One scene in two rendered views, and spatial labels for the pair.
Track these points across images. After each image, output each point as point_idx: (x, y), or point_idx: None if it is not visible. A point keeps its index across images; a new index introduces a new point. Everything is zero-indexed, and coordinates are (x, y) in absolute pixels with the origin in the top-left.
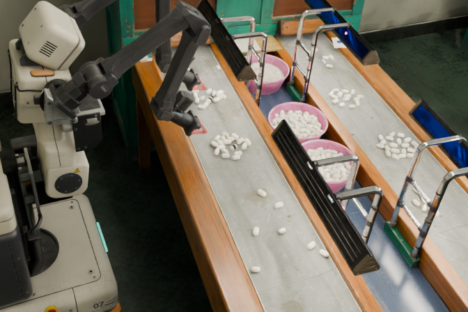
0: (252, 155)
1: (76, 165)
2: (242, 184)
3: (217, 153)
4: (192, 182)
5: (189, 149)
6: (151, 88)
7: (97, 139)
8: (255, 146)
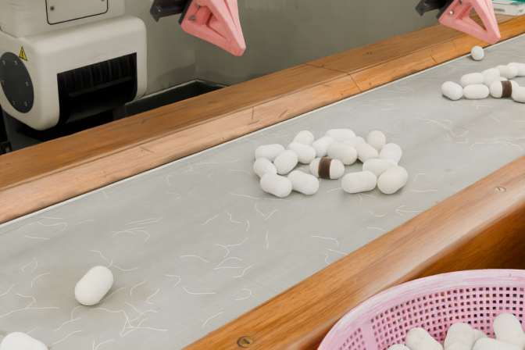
0: (337, 215)
1: (22, 38)
2: (141, 241)
3: (258, 155)
4: (60, 151)
5: (220, 113)
6: (412, 37)
7: None
8: (401, 207)
